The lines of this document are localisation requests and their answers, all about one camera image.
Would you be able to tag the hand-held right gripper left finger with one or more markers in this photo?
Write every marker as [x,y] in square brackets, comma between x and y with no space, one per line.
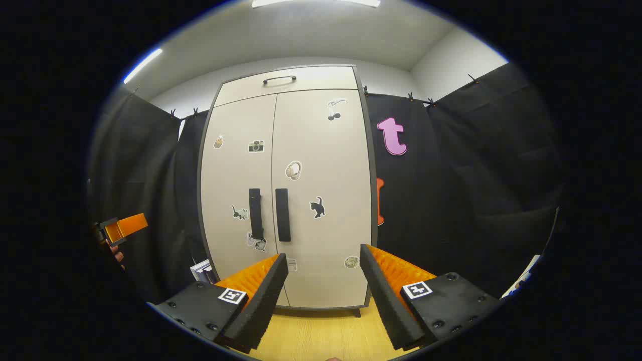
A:
[266,301]

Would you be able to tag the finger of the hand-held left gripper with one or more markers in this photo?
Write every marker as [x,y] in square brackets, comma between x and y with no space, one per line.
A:
[131,224]

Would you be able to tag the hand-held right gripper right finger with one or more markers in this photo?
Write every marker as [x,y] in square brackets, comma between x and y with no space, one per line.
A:
[388,306]

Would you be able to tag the beige door camera sticker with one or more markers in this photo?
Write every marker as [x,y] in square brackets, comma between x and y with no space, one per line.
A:
[225,190]

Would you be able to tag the beige double-door shoe cabinet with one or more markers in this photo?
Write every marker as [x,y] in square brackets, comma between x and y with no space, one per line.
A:
[373,200]

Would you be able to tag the beige door headphones sticker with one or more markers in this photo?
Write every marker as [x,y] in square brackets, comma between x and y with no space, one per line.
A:
[326,150]

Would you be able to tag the white purple box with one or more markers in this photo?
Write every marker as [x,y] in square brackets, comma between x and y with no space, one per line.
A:
[203,273]

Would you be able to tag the black backdrop cloth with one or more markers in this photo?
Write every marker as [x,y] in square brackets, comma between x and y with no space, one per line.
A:
[476,175]

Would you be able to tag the narrow ceiling light strip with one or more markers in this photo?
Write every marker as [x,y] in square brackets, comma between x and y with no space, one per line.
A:
[143,65]

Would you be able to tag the row of black clips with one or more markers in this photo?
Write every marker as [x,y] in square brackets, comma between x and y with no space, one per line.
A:
[410,96]

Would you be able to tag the long ceiling light panel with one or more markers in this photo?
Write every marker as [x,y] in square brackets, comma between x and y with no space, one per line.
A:
[316,2]

